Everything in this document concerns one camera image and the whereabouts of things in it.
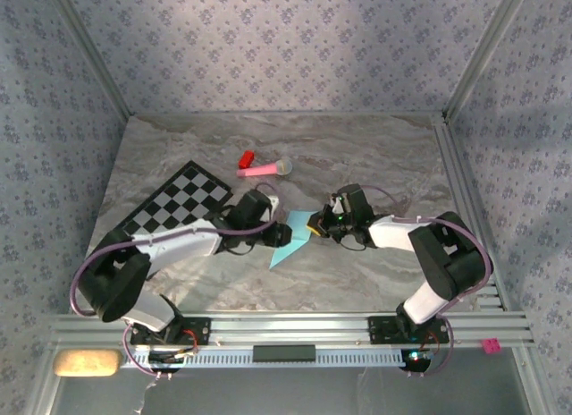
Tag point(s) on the red block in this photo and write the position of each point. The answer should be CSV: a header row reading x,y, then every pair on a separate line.
x,y
246,159

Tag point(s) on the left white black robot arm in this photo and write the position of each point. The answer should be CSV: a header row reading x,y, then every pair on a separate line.
x,y
183,245

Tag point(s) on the aluminium frame post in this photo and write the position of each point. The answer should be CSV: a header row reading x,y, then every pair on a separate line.
x,y
487,53
92,53

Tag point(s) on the light blue cloth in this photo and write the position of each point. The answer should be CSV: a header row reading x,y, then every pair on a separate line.
x,y
295,243

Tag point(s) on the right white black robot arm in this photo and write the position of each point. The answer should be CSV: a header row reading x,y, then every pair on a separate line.
x,y
393,231

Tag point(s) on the beige sponge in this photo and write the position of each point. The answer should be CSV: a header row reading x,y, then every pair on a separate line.
x,y
87,362

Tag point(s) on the black rectangular box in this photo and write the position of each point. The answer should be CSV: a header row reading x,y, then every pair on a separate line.
x,y
283,353

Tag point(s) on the pink dice cube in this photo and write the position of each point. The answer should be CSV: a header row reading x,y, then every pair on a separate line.
x,y
491,346

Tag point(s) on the aluminium frame leg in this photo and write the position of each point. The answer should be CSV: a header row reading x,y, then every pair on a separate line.
x,y
534,388
44,392

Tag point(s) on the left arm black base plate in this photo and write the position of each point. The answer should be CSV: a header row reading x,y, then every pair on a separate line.
x,y
201,331

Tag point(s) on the wide aluminium mounting rail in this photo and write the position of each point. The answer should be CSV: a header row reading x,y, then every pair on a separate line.
x,y
286,327

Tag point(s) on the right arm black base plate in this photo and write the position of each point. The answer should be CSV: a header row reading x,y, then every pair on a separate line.
x,y
384,330

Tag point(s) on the black controller board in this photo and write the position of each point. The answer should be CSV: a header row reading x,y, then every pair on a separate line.
x,y
163,358
415,363

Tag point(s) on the aluminium side rail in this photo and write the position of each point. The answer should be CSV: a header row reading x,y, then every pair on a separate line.
x,y
467,200

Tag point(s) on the pink toy microphone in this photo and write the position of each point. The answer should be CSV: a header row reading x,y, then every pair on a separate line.
x,y
261,169

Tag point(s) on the black white checkerboard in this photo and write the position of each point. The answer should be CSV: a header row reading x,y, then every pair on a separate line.
x,y
187,196

